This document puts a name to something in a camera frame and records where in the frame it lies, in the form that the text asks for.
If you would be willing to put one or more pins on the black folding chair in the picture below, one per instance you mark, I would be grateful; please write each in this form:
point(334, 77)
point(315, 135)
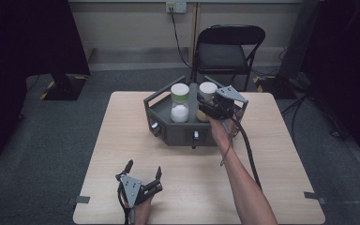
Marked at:
point(222, 56)

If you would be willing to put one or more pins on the person's left hand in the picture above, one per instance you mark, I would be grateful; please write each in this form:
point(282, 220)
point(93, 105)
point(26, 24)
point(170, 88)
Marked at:
point(142, 212)

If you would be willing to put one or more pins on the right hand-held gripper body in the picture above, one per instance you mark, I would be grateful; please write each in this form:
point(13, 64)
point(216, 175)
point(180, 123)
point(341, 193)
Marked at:
point(226, 100)

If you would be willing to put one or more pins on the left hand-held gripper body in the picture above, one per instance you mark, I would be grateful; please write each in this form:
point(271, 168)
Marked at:
point(131, 189)

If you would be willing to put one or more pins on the person's right hand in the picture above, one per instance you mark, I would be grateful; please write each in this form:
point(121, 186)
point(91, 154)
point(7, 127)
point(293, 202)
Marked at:
point(222, 131)

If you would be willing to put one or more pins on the black curtain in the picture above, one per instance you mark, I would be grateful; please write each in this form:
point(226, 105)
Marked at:
point(350, 62)
point(18, 62)

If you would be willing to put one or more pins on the grey table clamp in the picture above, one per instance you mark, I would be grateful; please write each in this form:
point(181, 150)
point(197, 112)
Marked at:
point(81, 199)
point(314, 196)

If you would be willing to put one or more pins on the green-band jar of white powder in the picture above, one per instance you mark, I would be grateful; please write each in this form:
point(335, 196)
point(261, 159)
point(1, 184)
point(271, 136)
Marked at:
point(179, 103)

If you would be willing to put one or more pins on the clear jar of yellow powder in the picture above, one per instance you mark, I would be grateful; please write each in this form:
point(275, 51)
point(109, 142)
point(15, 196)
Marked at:
point(206, 90)

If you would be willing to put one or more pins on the black stand base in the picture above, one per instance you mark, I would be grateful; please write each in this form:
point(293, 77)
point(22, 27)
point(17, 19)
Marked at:
point(275, 87)
point(64, 87)

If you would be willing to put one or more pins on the dark grey corner rack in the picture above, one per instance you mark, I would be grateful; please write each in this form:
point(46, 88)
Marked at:
point(172, 128)

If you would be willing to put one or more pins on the white wall socket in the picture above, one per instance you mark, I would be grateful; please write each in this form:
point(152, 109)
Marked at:
point(176, 7)

